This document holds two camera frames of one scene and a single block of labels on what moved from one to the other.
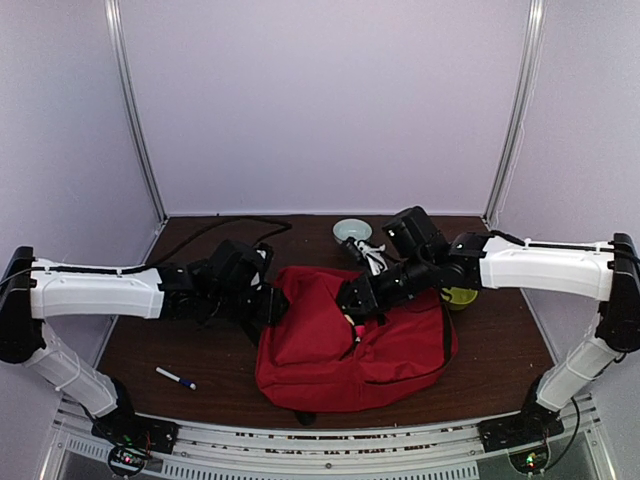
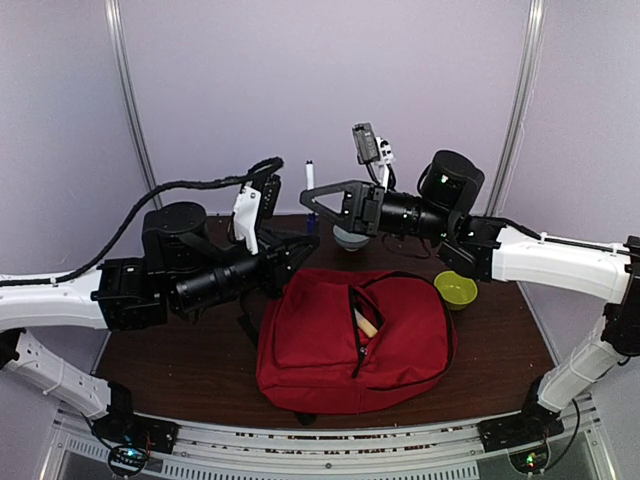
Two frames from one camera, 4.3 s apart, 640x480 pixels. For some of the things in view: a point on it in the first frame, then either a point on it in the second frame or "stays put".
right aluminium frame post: x=521 y=107 stays put
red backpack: x=315 y=356 stays put
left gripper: x=269 y=311 → x=280 y=263
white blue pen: x=185 y=382 → x=311 y=219
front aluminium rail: x=221 y=450 stays put
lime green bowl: x=460 y=297 stays put
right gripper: x=363 y=286 → x=348 y=219
